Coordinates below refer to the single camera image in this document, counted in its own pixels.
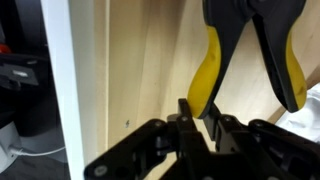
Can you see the black machine at left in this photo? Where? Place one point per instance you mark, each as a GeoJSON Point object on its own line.
{"type": "Point", "coordinates": [18, 73]}

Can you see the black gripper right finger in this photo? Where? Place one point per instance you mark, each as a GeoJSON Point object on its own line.
{"type": "Point", "coordinates": [266, 150]}

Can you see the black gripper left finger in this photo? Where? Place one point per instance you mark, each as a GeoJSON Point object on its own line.
{"type": "Point", "coordinates": [133, 150]}

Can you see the yellow black spring clamp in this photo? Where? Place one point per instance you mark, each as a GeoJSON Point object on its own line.
{"type": "Point", "coordinates": [226, 33]}

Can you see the white power adapter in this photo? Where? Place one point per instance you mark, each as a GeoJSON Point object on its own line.
{"type": "Point", "coordinates": [8, 143]}

